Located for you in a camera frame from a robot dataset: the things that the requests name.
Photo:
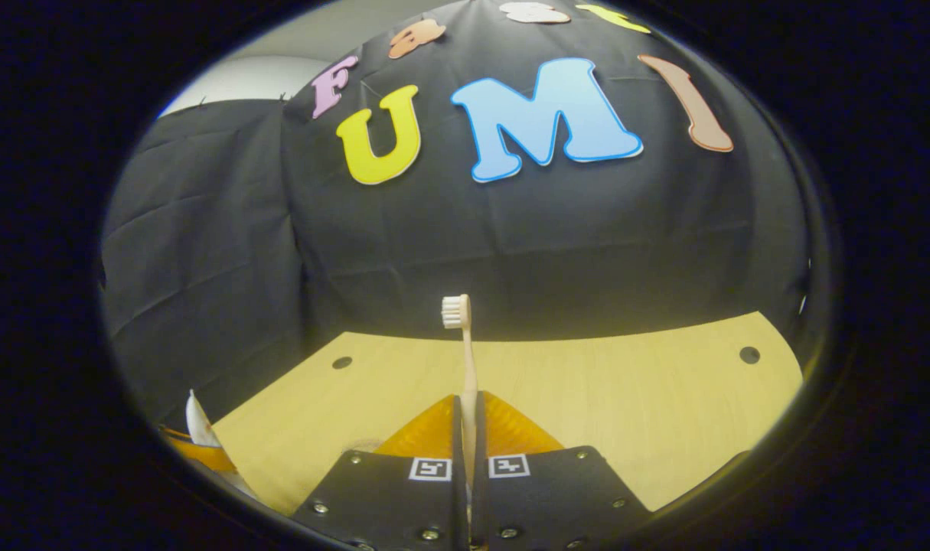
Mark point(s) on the white toothpaste tube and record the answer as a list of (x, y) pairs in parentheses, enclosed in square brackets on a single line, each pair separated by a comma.
[(199, 421)]

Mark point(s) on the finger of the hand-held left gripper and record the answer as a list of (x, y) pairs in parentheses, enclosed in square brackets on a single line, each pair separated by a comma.
[(204, 455)]

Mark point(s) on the beige toothbrush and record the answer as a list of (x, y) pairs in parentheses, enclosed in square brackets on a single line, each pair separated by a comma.
[(468, 360)]

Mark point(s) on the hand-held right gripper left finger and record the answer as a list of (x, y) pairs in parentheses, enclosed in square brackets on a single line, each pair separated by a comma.
[(399, 505)]

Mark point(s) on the black backdrop cloth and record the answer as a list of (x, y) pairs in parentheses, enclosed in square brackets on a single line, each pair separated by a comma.
[(510, 237)]

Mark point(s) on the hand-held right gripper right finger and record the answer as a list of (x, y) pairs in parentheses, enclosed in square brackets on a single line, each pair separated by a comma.
[(549, 505)]

